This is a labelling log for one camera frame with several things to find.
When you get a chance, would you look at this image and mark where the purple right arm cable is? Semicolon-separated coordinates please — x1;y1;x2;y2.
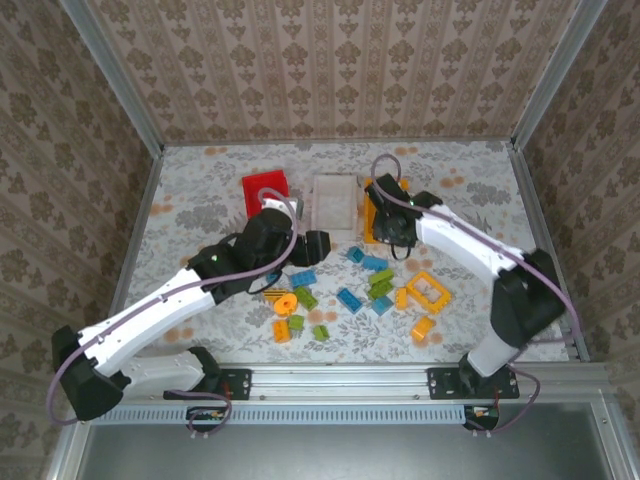
370;153;585;435

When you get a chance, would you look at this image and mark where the clear plastic bin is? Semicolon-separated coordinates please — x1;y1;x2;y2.
311;172;362;239

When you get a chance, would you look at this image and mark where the yellow lego window frame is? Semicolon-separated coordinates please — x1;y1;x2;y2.
405;270;453;316

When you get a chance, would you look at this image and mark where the red plastic bin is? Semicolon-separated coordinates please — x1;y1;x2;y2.
241;169;292;220

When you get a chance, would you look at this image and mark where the aluminium corner post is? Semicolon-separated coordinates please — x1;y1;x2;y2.
509;0;609;152
58;0;167;157

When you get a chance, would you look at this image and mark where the orange round lego piece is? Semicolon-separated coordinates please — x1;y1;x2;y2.
273;293;300;319

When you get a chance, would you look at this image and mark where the aluminium side rail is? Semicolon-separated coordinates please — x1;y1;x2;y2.
504;141;592;362
107;147;166;321

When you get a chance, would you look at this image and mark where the grey slotted cable duct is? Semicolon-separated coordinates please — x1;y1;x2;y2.
89;402;474;427

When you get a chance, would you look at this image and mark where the long light blue lego brick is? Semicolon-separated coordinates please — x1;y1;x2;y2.
336;287;365;315

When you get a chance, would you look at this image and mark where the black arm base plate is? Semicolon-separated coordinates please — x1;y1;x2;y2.
426;367;521;401
163;368;253;402

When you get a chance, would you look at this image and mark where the thin black cable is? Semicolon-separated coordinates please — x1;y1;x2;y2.
246;267;284;296
391;238;418;262

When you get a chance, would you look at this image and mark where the aluminium front rail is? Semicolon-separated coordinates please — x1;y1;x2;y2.
219;362;640;402

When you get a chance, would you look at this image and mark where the grey metal panel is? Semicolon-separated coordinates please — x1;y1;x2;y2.
47;399;632;480

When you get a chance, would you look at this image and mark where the orange plastic bin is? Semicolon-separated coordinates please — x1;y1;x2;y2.
362;177;412;246

